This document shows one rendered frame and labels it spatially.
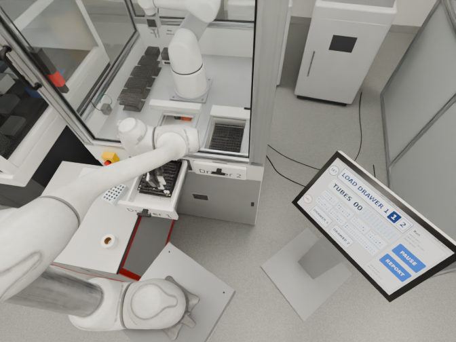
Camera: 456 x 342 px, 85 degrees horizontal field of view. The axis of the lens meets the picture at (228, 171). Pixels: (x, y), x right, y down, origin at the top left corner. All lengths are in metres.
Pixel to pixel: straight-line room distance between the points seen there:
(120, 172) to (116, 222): 0.82
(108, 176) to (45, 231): 0.23
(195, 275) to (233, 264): 0.89
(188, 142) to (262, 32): 0.41
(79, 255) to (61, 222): 1.00
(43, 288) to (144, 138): 0.50
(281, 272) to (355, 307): 0.55
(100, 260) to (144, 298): 0.57
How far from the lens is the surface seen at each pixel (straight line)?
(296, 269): 2.07
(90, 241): 1.54
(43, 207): 0.56
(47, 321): 2.47
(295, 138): 2.68
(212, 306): 1.18
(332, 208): 1.14
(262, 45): 0.83
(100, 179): 0.69
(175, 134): 0.87
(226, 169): 1.33
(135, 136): 0.91
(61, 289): 0.85
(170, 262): 1.25
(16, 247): 0.51
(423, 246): 1.12
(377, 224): 1.11
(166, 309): 0.98
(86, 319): 1.03
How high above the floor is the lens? 2.04
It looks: 58 degrees down
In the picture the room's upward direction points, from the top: 5 degrees counter-clockwise
